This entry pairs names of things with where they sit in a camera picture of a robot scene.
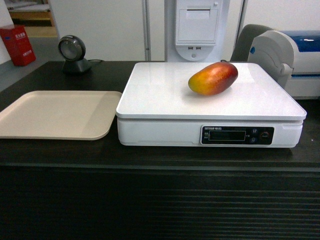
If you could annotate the wooden shelf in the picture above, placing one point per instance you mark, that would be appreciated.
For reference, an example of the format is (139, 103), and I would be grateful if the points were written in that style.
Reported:
(35, 15)

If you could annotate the black barcode scanner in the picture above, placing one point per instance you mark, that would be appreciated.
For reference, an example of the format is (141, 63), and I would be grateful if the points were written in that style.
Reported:
(73, 50)

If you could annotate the beige plastic tray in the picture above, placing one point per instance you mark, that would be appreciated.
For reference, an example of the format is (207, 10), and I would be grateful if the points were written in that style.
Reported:
(60, 115)

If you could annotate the white blue label printer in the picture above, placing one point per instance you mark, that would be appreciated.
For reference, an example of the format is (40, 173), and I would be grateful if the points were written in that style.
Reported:
(291, 58)

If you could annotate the dark red yellow mango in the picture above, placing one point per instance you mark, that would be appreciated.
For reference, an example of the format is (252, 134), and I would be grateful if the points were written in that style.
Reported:
(213, 79)

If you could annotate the white checkout scale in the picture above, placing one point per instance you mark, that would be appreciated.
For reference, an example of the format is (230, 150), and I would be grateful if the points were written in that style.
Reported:
(157, 108)

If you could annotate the black checkout counter cabinet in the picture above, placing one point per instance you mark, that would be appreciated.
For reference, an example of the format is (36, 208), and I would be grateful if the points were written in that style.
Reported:
(103, 190)

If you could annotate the red fire extinguisher box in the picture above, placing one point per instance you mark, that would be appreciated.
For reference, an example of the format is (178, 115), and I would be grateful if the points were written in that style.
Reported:
(17, 45)

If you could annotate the white receipt printer kiosk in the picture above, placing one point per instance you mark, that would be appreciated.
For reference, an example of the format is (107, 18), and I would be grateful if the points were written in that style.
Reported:
(194, 30)

